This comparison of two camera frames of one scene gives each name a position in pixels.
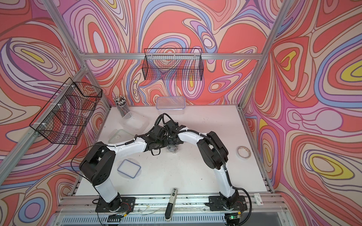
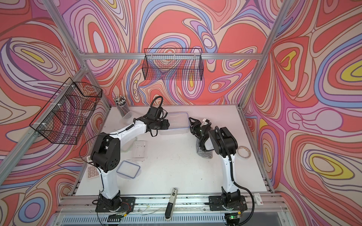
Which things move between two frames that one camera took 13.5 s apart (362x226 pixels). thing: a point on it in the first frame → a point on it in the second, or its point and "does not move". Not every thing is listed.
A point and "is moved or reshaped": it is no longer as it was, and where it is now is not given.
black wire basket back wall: [174, 64] does not move
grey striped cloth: [172, 148] is moved or reshaped
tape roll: [243, 152] does not move
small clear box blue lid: [172, 148] → [139, 151]
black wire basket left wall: [65, 118] does not move
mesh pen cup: [121, 102] does not move
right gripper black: [171, 141] → [197, 122]
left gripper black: [165, 139] → [166, 124]
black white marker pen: [170, 208] does not move
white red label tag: [259, 200] does not move
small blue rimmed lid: [129, 168] does not move
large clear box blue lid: [170, 105] is moved or reshaped
